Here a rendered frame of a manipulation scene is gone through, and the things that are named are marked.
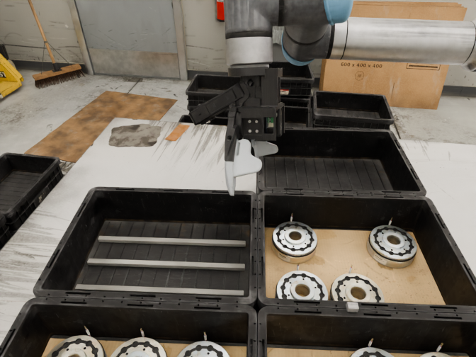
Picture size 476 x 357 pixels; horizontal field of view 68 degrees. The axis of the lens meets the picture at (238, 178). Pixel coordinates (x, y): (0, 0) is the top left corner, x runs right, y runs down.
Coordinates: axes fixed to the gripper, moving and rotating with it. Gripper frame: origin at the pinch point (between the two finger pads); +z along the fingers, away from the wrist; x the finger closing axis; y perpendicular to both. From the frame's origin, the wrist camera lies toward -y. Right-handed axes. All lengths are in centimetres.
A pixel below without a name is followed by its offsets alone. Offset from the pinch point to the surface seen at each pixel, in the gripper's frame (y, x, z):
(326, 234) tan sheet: 13.5, 22.3, 19.8
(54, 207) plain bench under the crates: -71, 22, 20
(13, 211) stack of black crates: -111, 38, 32
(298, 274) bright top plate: 9.4, 6.2, 21.5
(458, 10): 87, 287, -54
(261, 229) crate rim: 1.5, 7.1, 12.5
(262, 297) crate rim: 5.4, -7.4, 18.2
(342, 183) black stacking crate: 15.9, 42.7, 13.2
